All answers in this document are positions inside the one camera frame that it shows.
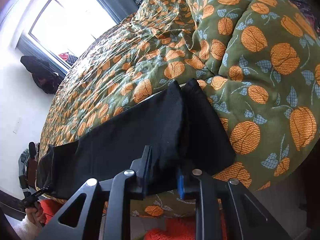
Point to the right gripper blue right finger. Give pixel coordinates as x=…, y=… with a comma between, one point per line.
x=227, y=209

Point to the window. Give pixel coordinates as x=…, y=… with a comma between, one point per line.
x=70, y=26

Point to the person's left hand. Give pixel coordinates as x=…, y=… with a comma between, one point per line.
x=36, y=214

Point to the orange fluffy rug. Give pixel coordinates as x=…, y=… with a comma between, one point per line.
x=176, y=227

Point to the clothes heap beside bed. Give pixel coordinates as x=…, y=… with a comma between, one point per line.
x=27, y=167

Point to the pile of clothes by window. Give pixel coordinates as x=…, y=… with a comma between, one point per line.
x=68, y=58

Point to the black pants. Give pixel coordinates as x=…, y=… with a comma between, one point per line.
x=179, y=124

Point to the green orange floral duvet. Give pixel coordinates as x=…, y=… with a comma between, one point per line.
x=257, y=61

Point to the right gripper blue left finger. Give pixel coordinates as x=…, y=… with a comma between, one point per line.
x=102, y=208

